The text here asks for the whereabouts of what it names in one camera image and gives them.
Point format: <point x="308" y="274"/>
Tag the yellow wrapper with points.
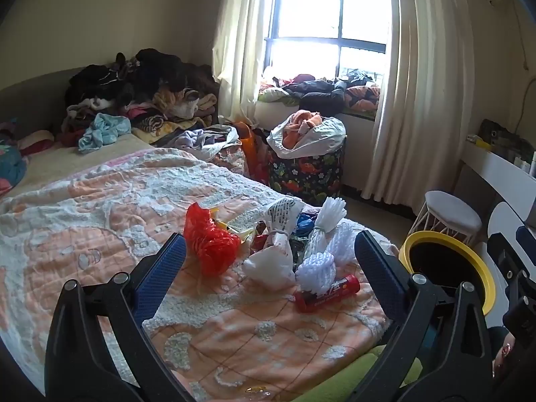
<point x="245" y="231"/>

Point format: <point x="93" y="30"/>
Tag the orange clothes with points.
<point x="301" y="121"/>

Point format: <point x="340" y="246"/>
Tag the grey bed headboard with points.
<point x="37" y="96"/>

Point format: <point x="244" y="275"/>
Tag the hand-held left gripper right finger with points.
<point x="377" y="268"/>

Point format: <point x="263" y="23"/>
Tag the dinosaur print laundry basket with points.
<point x="305" y="176"/>

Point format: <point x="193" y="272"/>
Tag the wide cream curtain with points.
<point x="418" y="92"/>

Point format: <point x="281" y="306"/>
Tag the orange bag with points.
<point x="247" y="142"/>

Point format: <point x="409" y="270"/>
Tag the red roll wrapper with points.
<point x="331" y="293"/>

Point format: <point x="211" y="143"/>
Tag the blue rubber glove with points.
<point x="305" y="222"/>

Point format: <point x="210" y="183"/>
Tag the white foam net bundle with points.
<point x="331" y="213"/>
<point x="316" y="272"/>

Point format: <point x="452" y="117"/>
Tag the narrow cream curtain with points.
<point x="238" y="50"/>

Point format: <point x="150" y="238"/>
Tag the clothes on window sill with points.
<point x="318" y="92"/>

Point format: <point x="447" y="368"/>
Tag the light blue garment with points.
<point x="104" y="127"/>

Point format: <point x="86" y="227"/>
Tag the person's right hand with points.
<point x="502" y="364"/>

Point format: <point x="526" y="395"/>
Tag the lilac garment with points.
<point x="188" y="138"/>

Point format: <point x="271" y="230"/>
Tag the black framed window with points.
<point x="310" y="8"/>

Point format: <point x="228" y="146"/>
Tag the green cloth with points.
<point x="364" y="370"/>

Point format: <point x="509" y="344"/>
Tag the dark camouflage bag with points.
<point x="502" y="138"/>

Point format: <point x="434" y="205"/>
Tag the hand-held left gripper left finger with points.
<point x="167" y="268"/>

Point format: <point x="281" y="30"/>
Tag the white vanity desk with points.
<point x="494" y="163"/>

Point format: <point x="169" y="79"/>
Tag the white yellow plastic packet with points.
<point x="270" y="259"/>

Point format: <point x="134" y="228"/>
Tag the orange white tufted blanket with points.
<point x="104" y="217"/>

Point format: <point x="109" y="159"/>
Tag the pile of clothes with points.
<point x="159" y="71"/>

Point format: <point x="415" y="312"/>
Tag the red plastic bag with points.
<point x="209" y="243"/>

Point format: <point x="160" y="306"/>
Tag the white plastic bag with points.
<point x="326" y="134"/>

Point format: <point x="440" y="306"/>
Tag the yellow rimmed black bin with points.
<point x="423" y="238"/>

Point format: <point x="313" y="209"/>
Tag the pink floral bag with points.
<point x="228" y="155"/>

